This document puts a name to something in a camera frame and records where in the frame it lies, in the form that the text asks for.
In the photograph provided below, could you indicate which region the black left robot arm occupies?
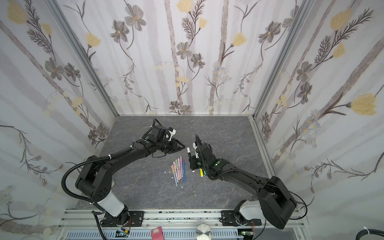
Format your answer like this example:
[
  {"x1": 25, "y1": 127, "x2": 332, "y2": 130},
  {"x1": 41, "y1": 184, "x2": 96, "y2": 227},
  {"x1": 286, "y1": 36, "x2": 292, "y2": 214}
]
[{"x1": 61, "y1": 119, "x2": 185, "y2": 227}]

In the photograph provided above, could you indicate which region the aluminium front rail frame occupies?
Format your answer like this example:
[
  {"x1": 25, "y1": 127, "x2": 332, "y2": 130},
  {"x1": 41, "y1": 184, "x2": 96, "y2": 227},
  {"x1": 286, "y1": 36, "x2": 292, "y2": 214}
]
[{"x1": 52, "y1": 209, "x2": 310, "y2": 240}]

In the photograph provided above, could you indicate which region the purple capped pink pen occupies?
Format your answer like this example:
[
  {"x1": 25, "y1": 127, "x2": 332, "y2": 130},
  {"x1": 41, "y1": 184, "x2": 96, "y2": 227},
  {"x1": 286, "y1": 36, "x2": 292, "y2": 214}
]
[{"x1": 179, "y1": 156, "x2": 185, "y2": 181}]

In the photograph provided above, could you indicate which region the black marker white cap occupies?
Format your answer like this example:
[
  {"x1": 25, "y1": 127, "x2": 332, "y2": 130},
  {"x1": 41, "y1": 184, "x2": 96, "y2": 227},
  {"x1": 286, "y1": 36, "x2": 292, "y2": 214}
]
[{"x1": 187, "y1": 147, "x2": 192, "y2": 159}]

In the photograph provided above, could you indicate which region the shiny metal round object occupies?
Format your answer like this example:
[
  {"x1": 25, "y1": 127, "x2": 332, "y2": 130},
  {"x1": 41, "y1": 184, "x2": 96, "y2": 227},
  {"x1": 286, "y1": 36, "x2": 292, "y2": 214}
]
[{"x1": 195, "y1": 224, "x2": 213, "y2": 240}]

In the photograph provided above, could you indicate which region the light pink capped pen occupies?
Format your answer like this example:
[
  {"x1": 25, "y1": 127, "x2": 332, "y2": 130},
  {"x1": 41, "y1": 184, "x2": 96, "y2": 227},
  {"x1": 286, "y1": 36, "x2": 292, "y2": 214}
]
[{"x1": 173, "y1": 162, "x2": 179, "y2": 183}]

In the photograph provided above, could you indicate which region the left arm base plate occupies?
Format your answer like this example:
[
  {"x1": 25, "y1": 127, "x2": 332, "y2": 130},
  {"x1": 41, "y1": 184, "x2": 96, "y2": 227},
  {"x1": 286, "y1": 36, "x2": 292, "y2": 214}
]
[{"x1": 101, "y1": 211, "x2": 145, "y2": 227}]

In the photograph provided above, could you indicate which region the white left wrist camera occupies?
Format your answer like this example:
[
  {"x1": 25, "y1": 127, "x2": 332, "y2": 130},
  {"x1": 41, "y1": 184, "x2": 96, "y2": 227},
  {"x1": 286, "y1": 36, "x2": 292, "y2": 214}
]
[{"x1": 167, "y1": 129, "x2": 176, "y2": 141}]

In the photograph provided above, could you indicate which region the black cable coil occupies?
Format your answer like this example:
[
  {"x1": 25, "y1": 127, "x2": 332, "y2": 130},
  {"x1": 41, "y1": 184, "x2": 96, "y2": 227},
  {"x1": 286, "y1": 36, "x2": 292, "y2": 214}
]
[{"x1": 355, "y1": 228, "x2": 384, "y2": 240}]

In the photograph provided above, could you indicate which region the green capped pink pen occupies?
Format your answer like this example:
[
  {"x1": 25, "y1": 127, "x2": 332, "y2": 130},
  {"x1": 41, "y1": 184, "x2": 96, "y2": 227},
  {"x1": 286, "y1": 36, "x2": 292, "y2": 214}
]
[{"x1": 175, "y1": 160, "x2": 181, "y2": 181}]

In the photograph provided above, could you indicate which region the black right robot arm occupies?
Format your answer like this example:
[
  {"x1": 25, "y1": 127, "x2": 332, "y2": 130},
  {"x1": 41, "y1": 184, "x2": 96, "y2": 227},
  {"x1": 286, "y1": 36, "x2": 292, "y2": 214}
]
[{"x1": 189, "y1": 136, "x2": 298, "y2": 230}]

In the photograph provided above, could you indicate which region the pink object at front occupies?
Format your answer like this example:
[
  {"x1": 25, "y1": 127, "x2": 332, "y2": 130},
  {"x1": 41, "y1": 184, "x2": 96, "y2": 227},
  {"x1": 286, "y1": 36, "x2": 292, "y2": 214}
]
[{"x1": 151, "y1": 227, "x2": 164, "y2": 240}]

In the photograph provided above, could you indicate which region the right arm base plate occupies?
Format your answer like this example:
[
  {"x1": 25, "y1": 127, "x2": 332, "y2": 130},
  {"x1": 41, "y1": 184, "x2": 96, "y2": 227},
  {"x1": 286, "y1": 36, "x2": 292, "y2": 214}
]
[{"x1": 219, "y1": 210, "x2": 262, "y2": 227}]

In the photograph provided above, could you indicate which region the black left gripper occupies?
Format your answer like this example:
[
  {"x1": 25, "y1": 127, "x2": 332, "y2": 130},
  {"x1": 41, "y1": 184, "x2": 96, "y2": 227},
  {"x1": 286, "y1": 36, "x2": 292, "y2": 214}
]
[{"x1": 156, "y1": 138, "x2": 187, "y2": 153}]

